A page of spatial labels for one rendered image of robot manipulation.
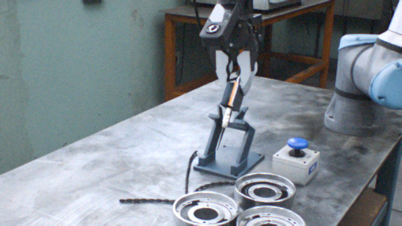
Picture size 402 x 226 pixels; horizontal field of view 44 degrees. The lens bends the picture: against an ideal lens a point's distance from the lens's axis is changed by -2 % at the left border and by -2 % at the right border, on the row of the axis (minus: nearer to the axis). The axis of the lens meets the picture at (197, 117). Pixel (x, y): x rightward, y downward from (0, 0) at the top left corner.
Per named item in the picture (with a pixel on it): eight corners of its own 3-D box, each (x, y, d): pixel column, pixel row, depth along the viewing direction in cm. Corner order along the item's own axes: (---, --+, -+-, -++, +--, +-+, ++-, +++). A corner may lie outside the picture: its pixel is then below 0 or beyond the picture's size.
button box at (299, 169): (304, 186, 96) (307, 162, 94) (271, 176, 99) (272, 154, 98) (320, 170, 102) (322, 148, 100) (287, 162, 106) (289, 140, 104)
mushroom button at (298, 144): (301, 169, 97) (303, 145, 95) (282, 164, 99) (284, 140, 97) (309, 162, 100) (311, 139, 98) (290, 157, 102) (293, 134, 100)
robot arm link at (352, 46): (370, 80, 129) (377, 27, 124) (397, 96, 117) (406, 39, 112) (326, 81, 128) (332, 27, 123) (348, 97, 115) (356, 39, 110)
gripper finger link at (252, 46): (262, 69, 98) (255, 24, 95) (259, 71, 96) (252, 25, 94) (239, 71, 100) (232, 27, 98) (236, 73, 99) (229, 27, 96)
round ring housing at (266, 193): (272, 188, 95) (274, 168, 94) (306, 215, 86) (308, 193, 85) (223, 199, 91) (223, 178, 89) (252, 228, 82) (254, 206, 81)
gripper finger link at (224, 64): (239, 88, 106) (242, 45, 103) (228, 96, 101) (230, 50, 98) (225, 86, 107) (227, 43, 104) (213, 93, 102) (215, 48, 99)
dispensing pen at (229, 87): (206, 145, 97) (231, 64, 100) (215, 150, 101) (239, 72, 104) (217, 147, 96) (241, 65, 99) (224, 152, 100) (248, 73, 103)
